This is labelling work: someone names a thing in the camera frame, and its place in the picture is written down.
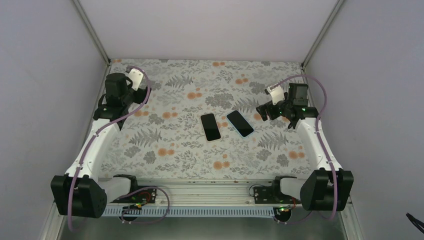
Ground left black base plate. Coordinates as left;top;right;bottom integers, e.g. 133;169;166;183
112;188;157;205

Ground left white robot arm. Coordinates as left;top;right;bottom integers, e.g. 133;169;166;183
50;68;151;218

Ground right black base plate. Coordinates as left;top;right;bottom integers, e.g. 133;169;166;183
251;185;301;205

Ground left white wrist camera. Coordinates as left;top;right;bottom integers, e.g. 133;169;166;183
127;68;144;91

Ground slotted grey cable duct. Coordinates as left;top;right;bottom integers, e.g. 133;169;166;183
101;207;278;218

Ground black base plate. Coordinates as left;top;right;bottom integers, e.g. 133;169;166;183
112;188;157;205
251;185;301;205

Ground light blue phone case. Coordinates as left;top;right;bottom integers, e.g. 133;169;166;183
225;109;256;139

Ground aluminium mounting rail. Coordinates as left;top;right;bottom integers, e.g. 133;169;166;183
99;179;312;209

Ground right aluminium corner post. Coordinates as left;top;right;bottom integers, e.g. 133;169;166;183
301;0;346;70

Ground aluminium corner post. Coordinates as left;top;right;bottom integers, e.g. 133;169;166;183
301;0;346;70
72;0;111;66

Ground left aluminium corner post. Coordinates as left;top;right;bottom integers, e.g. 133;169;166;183
72;0;111;66

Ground phone in beige case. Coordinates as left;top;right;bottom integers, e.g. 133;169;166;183
200;113;222;142

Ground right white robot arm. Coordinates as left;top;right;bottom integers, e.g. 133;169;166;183
256;83;354;212

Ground floral patterned table mat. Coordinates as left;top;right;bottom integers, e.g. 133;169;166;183
100;59;311;180

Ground black object at edge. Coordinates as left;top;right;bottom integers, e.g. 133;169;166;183
406;212;424;234

